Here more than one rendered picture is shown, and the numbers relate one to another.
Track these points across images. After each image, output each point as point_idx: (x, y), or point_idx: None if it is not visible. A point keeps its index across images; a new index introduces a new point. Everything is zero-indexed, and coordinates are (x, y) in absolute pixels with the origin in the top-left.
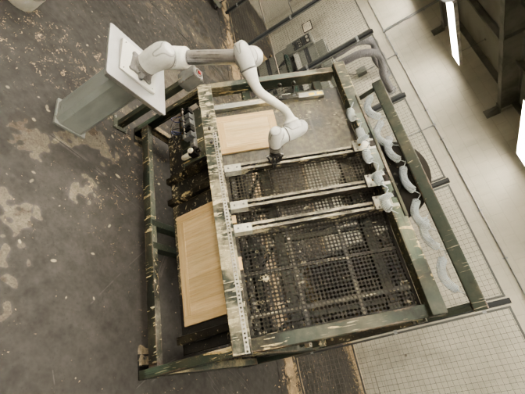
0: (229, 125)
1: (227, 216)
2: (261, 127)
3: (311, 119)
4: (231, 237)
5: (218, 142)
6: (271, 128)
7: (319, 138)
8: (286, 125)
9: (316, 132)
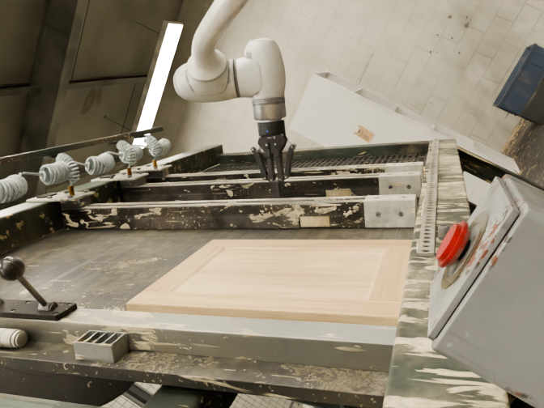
0: (346, 290)
1: (431, 173)
2: (229, 271)
3: (53, 278)
4: (431, 164)
5: (417, 239)
6: (269, 40)
7: (104, 248)
8: (227, 58)
9: (91, 256)
